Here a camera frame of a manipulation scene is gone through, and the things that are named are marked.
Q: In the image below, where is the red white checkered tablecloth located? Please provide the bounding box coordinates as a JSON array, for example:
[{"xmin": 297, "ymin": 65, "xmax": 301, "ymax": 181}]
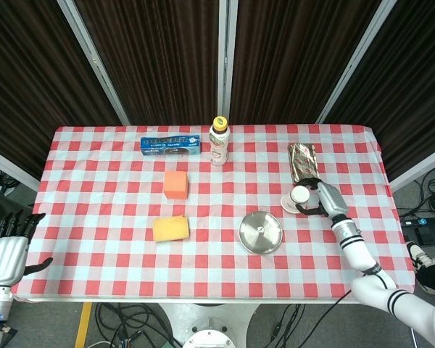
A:
[{"xmin": 12, "ymin": 124, "xmax": 418, "ymax": 304}]

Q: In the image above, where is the yellow sponge with green base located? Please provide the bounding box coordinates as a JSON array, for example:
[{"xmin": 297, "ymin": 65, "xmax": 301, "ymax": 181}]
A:
[{"xmin": 152, "ymin": 215, "xmax": 191, "ymax": 243}]

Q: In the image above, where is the yellow-capped drink bottle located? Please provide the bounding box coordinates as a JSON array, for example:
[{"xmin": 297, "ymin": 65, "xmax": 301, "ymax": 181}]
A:
[{"xmin": 208, "ymin": 115, "xmax": 231, "ymax": 167}]

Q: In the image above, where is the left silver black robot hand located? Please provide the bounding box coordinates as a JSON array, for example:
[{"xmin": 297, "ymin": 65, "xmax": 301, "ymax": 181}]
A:
[{"xmin": 0, "ymin": 209, "xmax": 54, "ymax": 287}]

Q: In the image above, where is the yellow floor tape strip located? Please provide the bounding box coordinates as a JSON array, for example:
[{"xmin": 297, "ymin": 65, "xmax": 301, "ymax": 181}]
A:
[{"xmin": 74, "ymin": 302, "xmax": 94, "ymax": 348}]

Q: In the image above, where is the steel round plate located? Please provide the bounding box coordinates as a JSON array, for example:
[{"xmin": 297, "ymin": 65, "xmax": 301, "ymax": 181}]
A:
[{"xmin": 238, "ymin": 211, "xmax": 284, "ymax": 254}]

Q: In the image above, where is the white paper cup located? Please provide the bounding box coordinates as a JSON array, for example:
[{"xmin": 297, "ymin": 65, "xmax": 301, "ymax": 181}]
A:
[{"xmin": 280, "ymin": 185, "xmax": 312, "ymax": 214}]

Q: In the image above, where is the grey round base plate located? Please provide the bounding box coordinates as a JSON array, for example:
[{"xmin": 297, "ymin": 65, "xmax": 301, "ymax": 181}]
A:
[{"xmin": 183, "ymin": 318, "xmax": 246, "ymax": 348}]

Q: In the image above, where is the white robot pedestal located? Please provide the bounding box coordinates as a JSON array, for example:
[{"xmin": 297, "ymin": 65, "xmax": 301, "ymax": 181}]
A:
[{"xmin": 155, "ymin": 302, "xmax": 264, "ymax": 348}]

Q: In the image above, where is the white black sneaker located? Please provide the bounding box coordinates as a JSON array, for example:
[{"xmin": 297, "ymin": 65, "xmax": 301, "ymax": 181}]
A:
[{"xmin": 405, "ymin": 241, "xmax": 435, "ymax": 295}]

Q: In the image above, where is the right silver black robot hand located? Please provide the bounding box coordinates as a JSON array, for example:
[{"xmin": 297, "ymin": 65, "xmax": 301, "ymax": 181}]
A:
[{"xmin": 295, "ymin": 176, "xmax": 349, "ymax": 220}]

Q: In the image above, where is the white partition frame rail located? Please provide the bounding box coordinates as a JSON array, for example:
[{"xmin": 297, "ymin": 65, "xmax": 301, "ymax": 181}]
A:
[
  {"xmin": 389, "ymin": 143, "xmax": 435, "ymax": 192},
  {"xmin": 0, "ymin": 144, "xmax": 41, "ymax": 193}
]

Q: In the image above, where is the blue cookie box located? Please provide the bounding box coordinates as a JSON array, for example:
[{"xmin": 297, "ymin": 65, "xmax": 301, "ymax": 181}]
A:
[{"xmin": 140, "ymin": 135, "xmax": 202, "ymax": 157}]

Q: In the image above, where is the white partition frame post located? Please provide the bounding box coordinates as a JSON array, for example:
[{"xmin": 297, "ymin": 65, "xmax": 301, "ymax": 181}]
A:
[
  {"xmin": 315, "ymin": 0, "xmax": 398, "ymax": 126},
  {"xmin": 218, "ymin": 0, "xmax": 239, "ymax": 126},
  {"xmin": 56, "ymin": 0, "xmax": 131, "ymax": 126}
]

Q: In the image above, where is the black foot pedal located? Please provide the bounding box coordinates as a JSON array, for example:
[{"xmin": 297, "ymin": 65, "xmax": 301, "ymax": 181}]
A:
[{"xmin": 405, "ymin": 224, "xmax": 435, "ymax": 248}]

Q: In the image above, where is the orange foam cube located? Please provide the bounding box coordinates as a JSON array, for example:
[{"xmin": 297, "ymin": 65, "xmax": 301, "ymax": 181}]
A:
[{"xmin": 162, "ymin": 170, "xmax": 189, "ymax": 200}]

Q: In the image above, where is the black power strip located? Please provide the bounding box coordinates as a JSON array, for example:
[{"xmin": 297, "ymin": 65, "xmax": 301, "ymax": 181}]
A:
[{"xmin": 399, "ymin": 213, "xmax": 435, "ymax": 228}]

